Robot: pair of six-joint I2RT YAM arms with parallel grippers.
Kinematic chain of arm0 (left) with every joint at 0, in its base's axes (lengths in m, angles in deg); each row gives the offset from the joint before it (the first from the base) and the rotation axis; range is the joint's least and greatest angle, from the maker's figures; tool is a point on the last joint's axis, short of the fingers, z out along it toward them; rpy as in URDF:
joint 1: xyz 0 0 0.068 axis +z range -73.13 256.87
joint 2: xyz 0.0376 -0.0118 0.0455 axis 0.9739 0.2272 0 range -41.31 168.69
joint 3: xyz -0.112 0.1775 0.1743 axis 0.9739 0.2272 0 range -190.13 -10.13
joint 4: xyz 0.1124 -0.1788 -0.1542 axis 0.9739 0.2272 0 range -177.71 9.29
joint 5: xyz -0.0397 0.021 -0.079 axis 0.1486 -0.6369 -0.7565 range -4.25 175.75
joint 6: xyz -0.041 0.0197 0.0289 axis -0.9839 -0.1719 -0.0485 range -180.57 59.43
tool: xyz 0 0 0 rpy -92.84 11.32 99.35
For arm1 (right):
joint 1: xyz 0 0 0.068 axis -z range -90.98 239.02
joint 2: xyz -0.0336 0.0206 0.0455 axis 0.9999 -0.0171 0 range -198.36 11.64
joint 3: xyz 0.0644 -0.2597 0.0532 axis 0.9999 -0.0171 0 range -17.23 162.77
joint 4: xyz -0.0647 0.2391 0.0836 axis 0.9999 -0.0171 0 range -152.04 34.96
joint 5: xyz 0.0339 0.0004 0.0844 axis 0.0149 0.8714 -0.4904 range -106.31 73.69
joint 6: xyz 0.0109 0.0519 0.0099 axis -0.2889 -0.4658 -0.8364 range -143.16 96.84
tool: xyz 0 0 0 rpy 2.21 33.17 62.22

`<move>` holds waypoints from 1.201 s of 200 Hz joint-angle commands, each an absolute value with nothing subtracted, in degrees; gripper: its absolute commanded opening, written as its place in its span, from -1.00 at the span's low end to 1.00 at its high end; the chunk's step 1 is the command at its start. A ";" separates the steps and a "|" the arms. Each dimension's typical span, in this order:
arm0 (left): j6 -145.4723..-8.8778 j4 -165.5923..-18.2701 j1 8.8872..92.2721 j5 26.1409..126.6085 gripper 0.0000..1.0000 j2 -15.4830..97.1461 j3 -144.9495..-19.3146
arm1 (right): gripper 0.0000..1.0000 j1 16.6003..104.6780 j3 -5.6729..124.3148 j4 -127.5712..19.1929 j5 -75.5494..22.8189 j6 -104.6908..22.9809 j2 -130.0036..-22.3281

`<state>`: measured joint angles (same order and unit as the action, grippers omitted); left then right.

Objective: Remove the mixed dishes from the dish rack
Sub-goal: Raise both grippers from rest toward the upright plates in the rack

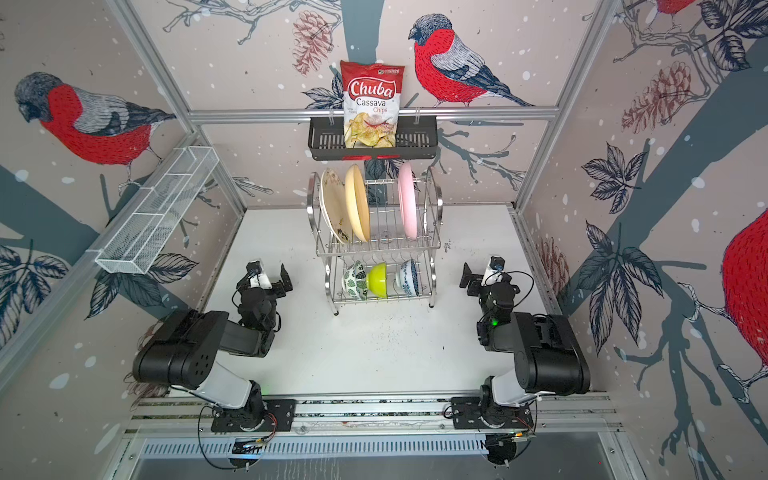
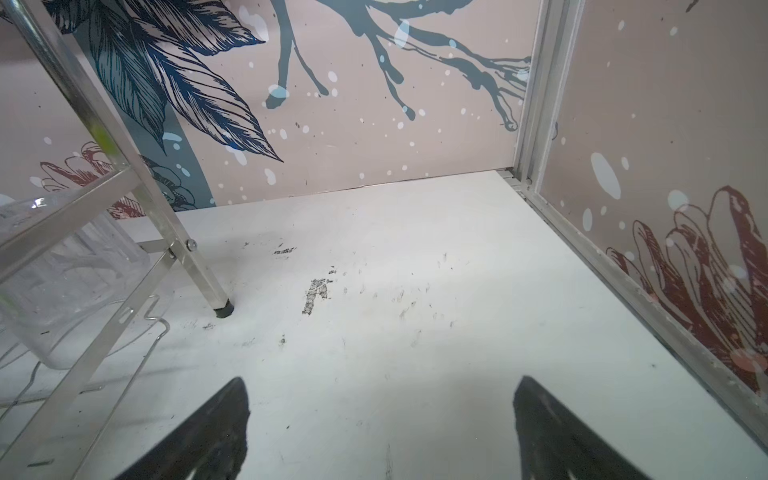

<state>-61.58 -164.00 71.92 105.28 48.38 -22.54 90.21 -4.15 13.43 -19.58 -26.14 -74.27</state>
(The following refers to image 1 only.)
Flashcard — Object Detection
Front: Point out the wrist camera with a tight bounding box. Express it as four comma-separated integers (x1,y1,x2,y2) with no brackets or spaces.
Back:
246,259,272,290
482,256,505,286

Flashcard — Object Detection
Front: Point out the white wire wall basket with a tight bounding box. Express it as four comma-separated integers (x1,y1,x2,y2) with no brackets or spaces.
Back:
95,146,219,274

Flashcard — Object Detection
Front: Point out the green leaf pattern bowl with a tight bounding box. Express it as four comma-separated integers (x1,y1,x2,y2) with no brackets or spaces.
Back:
343,260,368,301

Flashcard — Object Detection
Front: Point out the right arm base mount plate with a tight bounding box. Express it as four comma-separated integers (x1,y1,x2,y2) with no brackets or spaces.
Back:
443,397,534,431

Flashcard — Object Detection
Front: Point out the white floral plate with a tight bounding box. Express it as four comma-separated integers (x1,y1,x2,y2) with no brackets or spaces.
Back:
320,168,353,244

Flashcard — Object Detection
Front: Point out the lime green bowl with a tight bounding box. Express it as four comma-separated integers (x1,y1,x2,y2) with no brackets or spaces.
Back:
366,263,388,299

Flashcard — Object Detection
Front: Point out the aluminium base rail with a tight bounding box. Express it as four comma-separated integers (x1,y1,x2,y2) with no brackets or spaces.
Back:
128,391,619,436

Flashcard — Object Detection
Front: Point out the Chuba cassava chips bag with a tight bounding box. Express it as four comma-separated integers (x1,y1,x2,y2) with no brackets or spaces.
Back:
340,61,405,148

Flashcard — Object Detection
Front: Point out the pink plate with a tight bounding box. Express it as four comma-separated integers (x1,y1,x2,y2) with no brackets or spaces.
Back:
398,162,418,240

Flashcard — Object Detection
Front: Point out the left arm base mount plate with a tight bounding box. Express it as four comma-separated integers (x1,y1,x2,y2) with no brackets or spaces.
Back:
211,398,297,434

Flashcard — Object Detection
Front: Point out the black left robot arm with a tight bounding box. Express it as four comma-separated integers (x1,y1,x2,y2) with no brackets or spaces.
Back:
132,260,296,434

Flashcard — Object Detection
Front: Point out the black wall basket shelf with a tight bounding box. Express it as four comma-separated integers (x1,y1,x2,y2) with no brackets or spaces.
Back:
308,114,438,161

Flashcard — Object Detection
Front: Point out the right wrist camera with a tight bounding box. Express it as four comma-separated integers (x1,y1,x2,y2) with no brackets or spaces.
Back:
482,256,505,286

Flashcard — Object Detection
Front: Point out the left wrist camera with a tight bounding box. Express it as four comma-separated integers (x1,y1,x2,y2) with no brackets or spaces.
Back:
246,259,272,290

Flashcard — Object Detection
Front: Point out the yellow plate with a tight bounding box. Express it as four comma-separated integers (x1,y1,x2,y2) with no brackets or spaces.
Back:
345,165,371,242

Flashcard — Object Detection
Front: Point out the blue floral white bowl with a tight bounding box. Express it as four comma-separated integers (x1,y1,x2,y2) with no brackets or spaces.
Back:
394,259,420,297

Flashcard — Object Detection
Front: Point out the silver two-tier dish rack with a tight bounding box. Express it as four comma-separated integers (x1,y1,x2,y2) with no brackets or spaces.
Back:
306,169,443,314

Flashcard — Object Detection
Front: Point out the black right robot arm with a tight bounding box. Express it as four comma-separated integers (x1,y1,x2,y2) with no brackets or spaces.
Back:
449,257,591,431

